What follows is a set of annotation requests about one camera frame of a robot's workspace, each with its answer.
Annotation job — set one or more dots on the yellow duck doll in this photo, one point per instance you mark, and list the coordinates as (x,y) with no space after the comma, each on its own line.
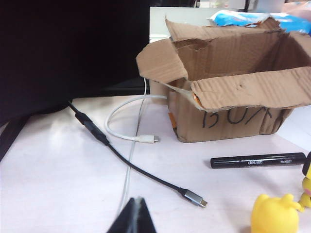
(272,216)

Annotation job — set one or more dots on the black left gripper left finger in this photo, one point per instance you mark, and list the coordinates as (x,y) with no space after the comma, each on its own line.
(124,221)

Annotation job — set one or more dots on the blue white wipes package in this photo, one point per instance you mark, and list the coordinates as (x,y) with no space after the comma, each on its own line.
(230,18)

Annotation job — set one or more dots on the black computer monitor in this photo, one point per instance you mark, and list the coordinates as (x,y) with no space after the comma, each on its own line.
(73,48)

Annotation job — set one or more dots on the torn brown cardboard box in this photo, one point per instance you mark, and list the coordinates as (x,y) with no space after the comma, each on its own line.
(230,128)

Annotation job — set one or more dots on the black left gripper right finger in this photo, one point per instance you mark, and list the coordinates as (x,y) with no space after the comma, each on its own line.
(144,221)

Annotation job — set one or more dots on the yellow pink doll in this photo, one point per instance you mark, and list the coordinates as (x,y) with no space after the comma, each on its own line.
(307,170)

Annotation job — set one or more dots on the black monitor stand leg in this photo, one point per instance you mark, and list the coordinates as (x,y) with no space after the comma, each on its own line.
(9,138)

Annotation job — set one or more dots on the black marker pen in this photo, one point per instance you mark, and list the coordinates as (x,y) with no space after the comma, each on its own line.
(255,161)

